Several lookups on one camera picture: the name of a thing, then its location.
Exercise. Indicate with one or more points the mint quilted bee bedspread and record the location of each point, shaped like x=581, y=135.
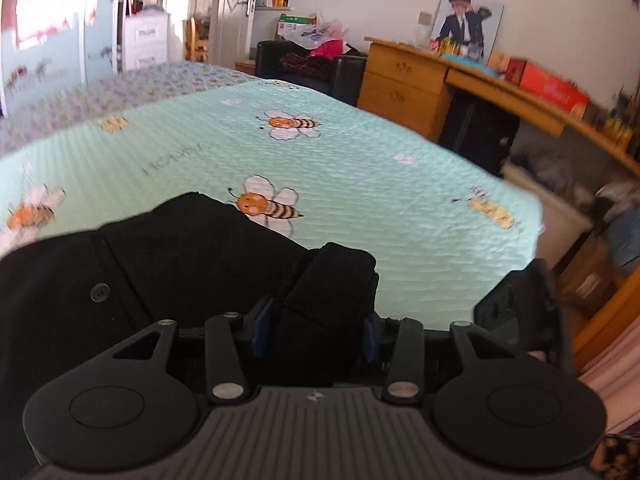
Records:
x=375, y=185

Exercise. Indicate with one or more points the wooden desk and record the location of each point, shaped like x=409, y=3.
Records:
x=400, y=90

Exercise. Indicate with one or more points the yellow snack packet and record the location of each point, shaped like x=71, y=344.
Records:
x=447, y=46

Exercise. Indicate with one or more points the white door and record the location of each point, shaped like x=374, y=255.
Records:
x=232, y=10

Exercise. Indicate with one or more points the beige storage bin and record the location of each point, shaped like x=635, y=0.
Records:
x=560, y=220

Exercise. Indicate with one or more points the dark clothes pile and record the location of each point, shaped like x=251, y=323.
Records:
x=545, y=170

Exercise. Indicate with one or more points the white drawer cabinet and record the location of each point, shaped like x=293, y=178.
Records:
x=145, y=40

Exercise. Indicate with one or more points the white plastic bag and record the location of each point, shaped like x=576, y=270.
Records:
x=315, y=32

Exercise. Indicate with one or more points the teal pencil case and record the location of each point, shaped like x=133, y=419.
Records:
x=475, y=66

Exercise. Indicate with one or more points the small standing photo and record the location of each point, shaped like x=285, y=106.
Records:
x=497, y=61

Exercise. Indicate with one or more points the pink clothing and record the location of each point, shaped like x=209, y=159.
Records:
x=327, y=49

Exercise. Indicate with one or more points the green cardboard box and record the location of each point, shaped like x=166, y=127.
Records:
x=295, y=25

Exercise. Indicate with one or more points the wall socket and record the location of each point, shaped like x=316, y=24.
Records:
x=425, y=18

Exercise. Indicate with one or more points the black armchair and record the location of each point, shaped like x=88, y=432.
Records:
x=345, y=77

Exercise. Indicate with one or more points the black pants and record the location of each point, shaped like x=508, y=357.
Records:
x=175, y=260

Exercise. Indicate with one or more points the pale pink cloth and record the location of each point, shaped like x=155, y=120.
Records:
x=615, y=380

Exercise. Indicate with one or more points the heart print bed sheet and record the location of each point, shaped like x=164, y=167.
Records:
x=125, y=95

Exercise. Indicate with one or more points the red box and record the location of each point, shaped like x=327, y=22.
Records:
x=550, y=87

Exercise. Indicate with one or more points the wooden chair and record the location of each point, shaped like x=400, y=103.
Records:
x=197, y=42

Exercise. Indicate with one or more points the sliding door wardrobe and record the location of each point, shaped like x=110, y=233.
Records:
x=60, y=60

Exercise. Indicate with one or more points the uniform portrait photo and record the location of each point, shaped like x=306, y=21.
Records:
x=465, y=22

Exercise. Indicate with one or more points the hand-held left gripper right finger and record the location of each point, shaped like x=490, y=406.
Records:
x=371, y=340

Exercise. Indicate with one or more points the black computer case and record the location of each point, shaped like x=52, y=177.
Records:
x=475, y=135

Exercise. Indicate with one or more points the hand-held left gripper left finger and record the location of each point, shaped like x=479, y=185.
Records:
x=262, y=327

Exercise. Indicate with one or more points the small wooden table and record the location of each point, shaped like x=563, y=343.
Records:
x=245, y=66

